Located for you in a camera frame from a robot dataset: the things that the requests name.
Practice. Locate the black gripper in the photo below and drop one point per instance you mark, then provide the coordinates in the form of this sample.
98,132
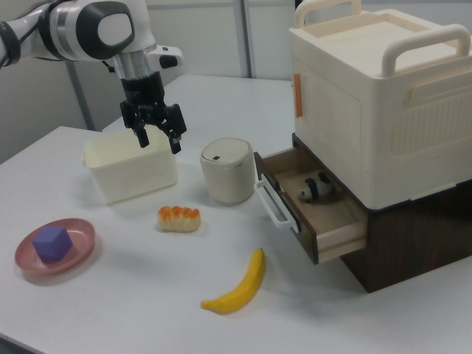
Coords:
142,92

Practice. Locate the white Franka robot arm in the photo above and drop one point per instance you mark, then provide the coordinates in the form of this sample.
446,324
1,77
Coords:
66,33

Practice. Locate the cream open plastic bin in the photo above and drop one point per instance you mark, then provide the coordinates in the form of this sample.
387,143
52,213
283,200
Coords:
132,173

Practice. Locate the small cream lidded trash can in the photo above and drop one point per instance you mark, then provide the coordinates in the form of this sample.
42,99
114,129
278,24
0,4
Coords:
228,169

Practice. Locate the toy bread with orange topping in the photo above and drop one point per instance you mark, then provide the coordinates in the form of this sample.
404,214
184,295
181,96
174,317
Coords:
178,219

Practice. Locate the pink plastic plate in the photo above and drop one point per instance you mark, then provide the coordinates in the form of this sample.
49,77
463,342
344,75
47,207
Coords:
77,236

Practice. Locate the orange box latch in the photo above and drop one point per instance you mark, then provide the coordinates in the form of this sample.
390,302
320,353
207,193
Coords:
298,96

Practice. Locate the purple cube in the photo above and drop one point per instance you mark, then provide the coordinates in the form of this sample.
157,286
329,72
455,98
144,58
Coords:
51,244

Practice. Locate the toy panda figure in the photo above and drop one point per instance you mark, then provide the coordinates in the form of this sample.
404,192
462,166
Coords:
316,187

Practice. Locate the yellow toy banana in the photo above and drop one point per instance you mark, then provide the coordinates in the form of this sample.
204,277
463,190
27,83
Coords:
243,287

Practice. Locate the dark brown wooden cabinet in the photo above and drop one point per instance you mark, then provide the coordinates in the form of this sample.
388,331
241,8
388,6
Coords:
413,247

